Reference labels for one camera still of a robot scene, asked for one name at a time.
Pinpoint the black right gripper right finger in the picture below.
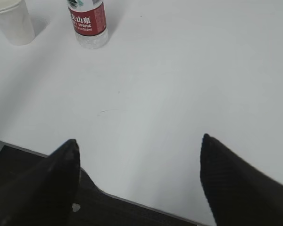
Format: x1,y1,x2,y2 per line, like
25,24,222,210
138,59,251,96
200,134,283,226

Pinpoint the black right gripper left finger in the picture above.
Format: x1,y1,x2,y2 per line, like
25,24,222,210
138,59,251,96
0,139,81,226

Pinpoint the white paper cup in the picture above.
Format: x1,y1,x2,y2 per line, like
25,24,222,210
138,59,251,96
0,0,35,46

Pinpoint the Nongfu Spring water bottle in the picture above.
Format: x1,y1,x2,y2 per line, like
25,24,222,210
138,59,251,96
67,0,108,49

